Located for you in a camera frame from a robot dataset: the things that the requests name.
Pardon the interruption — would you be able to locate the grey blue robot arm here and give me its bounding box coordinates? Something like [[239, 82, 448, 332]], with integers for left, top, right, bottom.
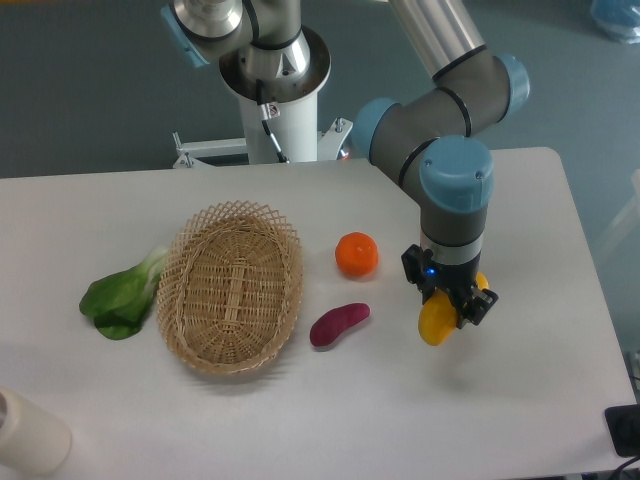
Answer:
[[161, 1, 530, 329]]

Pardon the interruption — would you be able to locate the green bok choy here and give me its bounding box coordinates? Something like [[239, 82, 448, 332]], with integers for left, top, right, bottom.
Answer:
[[79, 246, 169, 341]]

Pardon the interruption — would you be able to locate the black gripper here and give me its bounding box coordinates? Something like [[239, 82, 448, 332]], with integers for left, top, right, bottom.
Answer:
[[401, 245, 499, 329]]

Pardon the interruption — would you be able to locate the blue plastic bag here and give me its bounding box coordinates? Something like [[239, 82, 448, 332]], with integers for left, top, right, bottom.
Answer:
[[590, 0, 639, 45]]

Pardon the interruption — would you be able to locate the black device at edge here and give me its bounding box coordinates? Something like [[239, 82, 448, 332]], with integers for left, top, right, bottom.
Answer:
[[604, 404, 639, 457]]

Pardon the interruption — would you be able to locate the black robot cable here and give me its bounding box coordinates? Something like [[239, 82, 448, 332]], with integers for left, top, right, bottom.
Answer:
[[253, 78, 291, 165]]

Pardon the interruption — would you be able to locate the orange tangerine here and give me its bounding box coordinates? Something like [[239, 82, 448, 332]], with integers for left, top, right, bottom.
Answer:
[[334, 232, 379, 277]]

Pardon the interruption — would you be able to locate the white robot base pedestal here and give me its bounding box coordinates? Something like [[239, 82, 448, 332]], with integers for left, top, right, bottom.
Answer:
[[173, 26, 353, 168]]

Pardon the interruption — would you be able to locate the purple sweet potato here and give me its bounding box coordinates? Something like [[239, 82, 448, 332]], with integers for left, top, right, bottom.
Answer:
[[309, 302, 371, 347]]

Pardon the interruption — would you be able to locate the woven wicker basket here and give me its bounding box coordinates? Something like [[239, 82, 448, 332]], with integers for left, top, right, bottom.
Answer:
[[157, 201, 304, 376]]

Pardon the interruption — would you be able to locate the yellow mango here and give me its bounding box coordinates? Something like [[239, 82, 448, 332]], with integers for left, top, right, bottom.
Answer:
[[418, 272, 491, 346]]

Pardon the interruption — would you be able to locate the cream cylinder bottle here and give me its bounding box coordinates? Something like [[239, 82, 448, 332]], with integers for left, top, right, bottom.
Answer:
[[1, 387, 72, 476]]

